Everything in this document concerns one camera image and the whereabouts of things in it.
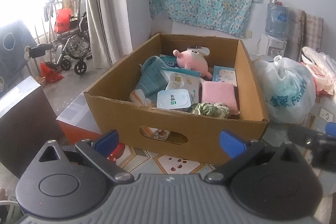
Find green floral scrunchie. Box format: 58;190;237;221
188;102;231;119

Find pink scrubbing sponge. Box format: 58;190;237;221
201;81;240;115

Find orange striped white cloth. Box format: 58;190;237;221
129;89;153;107

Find blue white bandage box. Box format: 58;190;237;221
213;65;237;87

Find strawberry tissue pack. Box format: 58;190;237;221
157;89;191;110

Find white cotton swab bag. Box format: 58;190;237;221
161;68;201;105

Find light blue towel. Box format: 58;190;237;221
135;56;168;102

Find pink round plush toy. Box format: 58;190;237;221
173;50;213;79

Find blue white wet wipes pack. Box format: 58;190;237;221
159;54;178;68

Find red wet wipes pack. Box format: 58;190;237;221
301;62;334;96

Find white FamilyMart plastic bag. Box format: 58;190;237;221
252;56;315;124

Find dark cabinet with grey top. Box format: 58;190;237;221
0;76;64;178

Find brown cardboard box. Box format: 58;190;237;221
84;34;269;165

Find folded checkered mats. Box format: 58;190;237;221
284;9;324;61

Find water dispenser with bottle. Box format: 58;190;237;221
258;0;288;57

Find wheelchair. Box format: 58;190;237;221
29;0;93;76

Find red plastic bag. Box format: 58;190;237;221
54;9;71;34

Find grey window curtain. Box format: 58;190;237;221
86;0;133;69

